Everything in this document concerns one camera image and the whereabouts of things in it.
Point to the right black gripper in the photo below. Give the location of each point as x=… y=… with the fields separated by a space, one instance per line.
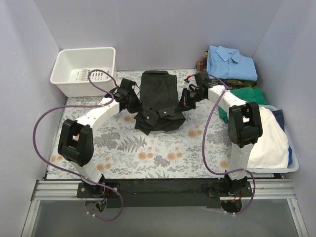
x=187 y=98

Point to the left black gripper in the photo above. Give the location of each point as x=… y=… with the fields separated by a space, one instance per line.
x=133 y=102

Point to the black pinstriped long sleeve shirt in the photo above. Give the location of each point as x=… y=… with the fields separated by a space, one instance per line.
x=159 y=99

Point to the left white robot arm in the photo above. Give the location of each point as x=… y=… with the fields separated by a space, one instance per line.
x=76 y=138

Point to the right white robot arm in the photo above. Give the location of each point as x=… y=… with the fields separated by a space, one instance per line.
x=244 y=124

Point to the plaid folded shirt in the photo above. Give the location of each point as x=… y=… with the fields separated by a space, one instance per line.
x=232 y=83

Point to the floral table mat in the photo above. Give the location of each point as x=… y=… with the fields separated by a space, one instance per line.
x=200 y=148

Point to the light blue folded shirt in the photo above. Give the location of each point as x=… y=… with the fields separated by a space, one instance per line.
x=229 y=63

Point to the white plastic bin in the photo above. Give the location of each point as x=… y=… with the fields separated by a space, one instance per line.
x=75 y=70

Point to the green folded shirt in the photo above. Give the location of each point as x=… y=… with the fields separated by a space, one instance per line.
x=249 y=94

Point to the white garment in basket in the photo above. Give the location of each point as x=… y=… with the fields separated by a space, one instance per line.
x=271 y=149

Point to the light grey laundry basket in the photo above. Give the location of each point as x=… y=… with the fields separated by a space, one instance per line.
x=290 y=168

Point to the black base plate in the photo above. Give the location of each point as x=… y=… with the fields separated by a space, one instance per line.
x=163 y=192

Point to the aluminium rail frame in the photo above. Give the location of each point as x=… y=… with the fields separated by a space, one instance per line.
x=68 y=189

